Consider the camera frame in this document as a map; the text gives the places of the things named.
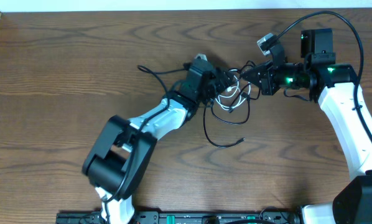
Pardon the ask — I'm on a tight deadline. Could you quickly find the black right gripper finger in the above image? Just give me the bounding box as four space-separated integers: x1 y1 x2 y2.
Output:
240 63 267 77
241 73 262 89

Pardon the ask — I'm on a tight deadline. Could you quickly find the white USB cable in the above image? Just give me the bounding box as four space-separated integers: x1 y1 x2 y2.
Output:
215 68 252 113

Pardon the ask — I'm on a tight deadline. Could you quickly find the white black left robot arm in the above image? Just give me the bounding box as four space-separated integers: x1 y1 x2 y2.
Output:
81 56 236 223

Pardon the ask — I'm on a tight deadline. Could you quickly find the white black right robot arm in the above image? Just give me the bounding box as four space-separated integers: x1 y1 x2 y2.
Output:
241 29 372 224

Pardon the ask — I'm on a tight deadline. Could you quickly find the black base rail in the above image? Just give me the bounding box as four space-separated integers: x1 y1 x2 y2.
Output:
55 208 303 224

